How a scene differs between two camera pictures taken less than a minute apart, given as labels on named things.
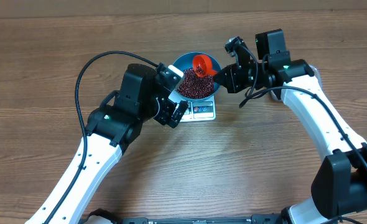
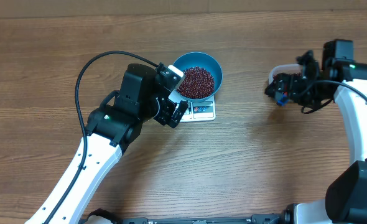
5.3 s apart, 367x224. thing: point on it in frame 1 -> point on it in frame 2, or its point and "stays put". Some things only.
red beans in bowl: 195,86 stays put
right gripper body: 242,80 -> 311,96
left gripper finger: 178,114 stays put
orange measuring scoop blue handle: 203,66 -> 283,101
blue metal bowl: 186,61 stays put
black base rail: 100,216 stays put
